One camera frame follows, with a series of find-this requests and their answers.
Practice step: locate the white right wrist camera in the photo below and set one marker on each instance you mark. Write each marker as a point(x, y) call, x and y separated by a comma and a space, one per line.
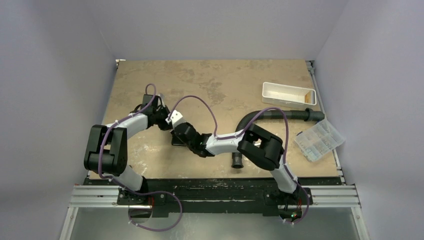
point(175, 118)

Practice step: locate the clear plastic organizer box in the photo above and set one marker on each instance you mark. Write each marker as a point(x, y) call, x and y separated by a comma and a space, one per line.
point(319, 140)

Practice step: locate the white plastic tray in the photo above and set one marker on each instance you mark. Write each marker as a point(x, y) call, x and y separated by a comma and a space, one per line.
point(286, 95)

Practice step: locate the black aluminium base frame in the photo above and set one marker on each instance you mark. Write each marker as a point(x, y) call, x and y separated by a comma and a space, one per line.
point(218, 196)

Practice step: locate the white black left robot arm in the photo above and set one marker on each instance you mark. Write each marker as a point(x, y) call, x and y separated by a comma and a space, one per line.
point(107, 145)

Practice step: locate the black leather card holder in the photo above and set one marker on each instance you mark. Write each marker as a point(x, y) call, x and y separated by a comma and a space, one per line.
point(175, 141)

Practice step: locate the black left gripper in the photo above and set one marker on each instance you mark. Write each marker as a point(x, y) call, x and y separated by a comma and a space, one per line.
point(163, 108)

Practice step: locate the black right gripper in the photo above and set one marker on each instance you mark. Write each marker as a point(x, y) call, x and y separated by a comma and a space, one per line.
point(180, 133)

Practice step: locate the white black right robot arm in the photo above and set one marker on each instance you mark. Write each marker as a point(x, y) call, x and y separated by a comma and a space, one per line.
point(264, 149)

